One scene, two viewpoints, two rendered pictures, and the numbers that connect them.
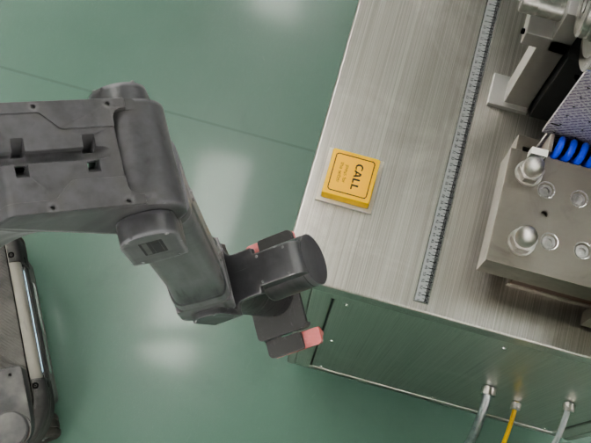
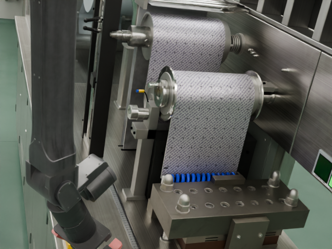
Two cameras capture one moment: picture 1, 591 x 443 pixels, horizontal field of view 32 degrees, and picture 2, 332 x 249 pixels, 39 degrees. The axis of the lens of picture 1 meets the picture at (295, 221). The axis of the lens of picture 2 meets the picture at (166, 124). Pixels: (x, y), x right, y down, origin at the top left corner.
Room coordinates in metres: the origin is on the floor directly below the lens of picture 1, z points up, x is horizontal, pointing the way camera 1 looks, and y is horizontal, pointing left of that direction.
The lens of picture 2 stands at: (-0.43, 0.29, 1.69)
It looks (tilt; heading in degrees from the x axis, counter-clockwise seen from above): 24 degrees down; 329
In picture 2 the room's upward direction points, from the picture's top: 10 degrees clockwise
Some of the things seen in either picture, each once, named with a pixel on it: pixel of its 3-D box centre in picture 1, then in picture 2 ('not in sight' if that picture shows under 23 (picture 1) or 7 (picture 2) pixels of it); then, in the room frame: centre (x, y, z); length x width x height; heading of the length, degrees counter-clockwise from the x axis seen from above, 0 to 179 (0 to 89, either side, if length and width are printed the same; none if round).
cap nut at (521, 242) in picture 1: (525, 237); (184, 202); (0.38, -0.29, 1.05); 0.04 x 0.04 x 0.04
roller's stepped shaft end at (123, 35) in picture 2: not in sight; (119, 34); (0.86, -0.28, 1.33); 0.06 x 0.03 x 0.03; 81
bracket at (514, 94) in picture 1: (534, 50); (139, 151); (0.64, -0.29, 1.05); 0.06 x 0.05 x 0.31; 81
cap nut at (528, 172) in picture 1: (533, 168); (168, 181); (0.47, -0.30, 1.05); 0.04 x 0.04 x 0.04
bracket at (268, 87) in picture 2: not in sight; (265, 85); (0.55, -0.62, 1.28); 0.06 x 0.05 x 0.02; 81
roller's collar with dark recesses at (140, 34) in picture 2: not in sight; (139, 36); (0.85, -0.34, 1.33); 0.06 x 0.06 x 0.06; 81
